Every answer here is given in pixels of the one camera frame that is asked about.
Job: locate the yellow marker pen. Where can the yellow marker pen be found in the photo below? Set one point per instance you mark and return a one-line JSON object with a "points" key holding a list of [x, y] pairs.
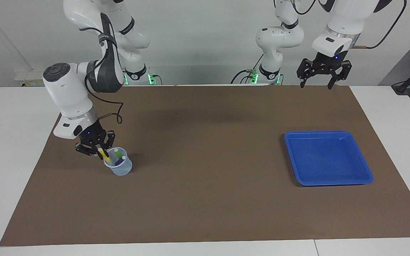
{"points": [[104, 155]]}

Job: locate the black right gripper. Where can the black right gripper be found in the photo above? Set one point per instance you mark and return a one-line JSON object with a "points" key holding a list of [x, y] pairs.
{"points": [[96, 135]]}

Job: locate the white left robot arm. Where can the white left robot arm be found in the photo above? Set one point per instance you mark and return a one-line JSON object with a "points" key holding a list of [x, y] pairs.
{"points": [[347, 17]]}

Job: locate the white wall socket box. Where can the white wall socket box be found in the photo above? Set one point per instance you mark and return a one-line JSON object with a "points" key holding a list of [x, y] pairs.
{"points": [[34, 78]]}

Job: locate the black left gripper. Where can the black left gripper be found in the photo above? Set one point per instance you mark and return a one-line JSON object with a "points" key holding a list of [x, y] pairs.
{"points": [[327, 64]]}

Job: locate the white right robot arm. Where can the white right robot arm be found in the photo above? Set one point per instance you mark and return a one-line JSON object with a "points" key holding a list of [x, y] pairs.
{"points": [[66, 92]]}

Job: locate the purple marker pen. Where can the purple marker pen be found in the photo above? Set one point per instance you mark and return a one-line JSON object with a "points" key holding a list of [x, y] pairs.
{"points": [[120, 161]]}

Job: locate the brown table mat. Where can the brown table mat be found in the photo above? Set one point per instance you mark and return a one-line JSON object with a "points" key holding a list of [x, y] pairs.
{"points": [[205, 185]]}

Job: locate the clear plastic cup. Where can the clear plastic cup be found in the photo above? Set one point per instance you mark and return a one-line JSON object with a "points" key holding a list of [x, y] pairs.
{"points": [[121, 171]]}

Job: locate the green marker pen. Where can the green marker pen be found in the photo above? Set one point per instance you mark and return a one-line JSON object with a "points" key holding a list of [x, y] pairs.
{"points": [[119, 154]]}

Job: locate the blue plastic tray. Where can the blue plastic tray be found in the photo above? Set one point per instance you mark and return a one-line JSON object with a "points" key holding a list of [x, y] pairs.
{"points": [[327, 160]]}

